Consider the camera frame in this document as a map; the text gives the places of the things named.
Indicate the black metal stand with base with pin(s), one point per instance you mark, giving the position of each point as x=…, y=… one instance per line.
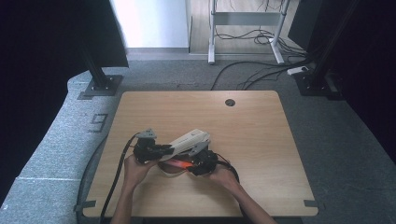
x=101, y=82
x=317, y=77

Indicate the person's right hand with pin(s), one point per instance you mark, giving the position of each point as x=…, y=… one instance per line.
x=225, y=179

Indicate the white power strip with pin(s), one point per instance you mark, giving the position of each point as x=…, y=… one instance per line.
x=297, y=70

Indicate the white panel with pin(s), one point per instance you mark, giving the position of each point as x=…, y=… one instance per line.
x=152, y=21

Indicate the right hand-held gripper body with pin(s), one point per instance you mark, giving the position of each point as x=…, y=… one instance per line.
x=208, y=161

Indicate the grey tape strip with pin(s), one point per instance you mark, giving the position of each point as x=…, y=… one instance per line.
x=85, y=205
x=310, y=203

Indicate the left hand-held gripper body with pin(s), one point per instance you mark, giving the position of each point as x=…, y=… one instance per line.
x=144, y=151

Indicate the orange pen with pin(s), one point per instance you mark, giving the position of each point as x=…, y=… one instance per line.
x=180, y=163

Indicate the person's left hand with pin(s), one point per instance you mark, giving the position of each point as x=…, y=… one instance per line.
x=135, y=172

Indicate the black curtain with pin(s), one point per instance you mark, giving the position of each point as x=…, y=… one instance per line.
x=46, y=62
x=370, y=62

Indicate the white metal desk frame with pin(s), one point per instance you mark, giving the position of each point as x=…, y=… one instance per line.
x=246, y=18

